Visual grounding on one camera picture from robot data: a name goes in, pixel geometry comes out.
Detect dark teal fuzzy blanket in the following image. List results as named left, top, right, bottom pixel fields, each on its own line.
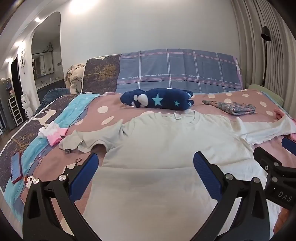
left=34, top=89, right=71, bottom=114

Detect blue plaid sheet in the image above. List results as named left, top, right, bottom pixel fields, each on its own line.
left=116, top=48, right=244, bottom=93

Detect smartphone in red case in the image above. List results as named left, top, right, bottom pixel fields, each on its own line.
left=11, top=152, right=24, bottom=185

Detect pale green t-shirt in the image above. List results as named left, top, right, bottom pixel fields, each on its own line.
left=59, top=111, right=255, bottom=241

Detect black floor lamp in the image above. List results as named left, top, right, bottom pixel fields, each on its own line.
left=261, top=26, right=272, bottom=88

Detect beige pleated curtain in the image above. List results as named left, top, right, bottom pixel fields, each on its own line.
left=231, top=0, right=296, bottom=117

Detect white shelf rack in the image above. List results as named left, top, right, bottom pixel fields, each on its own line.
left=7, top=96, right=24, bottom=126

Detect small white round object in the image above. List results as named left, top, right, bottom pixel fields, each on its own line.
left=25, top=176, right=36, bottom=189

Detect dark tree-print cloth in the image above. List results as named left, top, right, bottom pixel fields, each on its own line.
left=82, top=54, right=122, bottom=94

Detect pile of beige clothes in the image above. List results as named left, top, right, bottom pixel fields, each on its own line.
left=64, top=64, right=86, bottom=95

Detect wall mirror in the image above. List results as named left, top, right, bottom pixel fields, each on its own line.
left=32, top=52, right=55, bottom=78

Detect pink and white socks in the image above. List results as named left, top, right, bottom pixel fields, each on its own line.
left=38, top=120, right=69, bottom=147

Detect white bear figure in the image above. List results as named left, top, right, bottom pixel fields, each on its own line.
left=20, top=93, right=33, bottom=120

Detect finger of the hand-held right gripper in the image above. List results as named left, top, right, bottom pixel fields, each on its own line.
left=281, top=137, right=296, bottom=156
left=253, top=147, right=296, bottom=186

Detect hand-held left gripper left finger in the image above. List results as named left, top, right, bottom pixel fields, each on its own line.
left=22, top=152, right=100, bottom=241

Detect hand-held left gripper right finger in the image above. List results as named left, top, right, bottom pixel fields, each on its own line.
left=193, top=151, right=277, bottom=241

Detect navy star-print folded garment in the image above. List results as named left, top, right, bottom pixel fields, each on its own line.
left=120, top=88, right=195, bottom=110

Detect floral folded garment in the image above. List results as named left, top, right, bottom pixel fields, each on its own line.
left=202, top=100, right=257, bottom=115

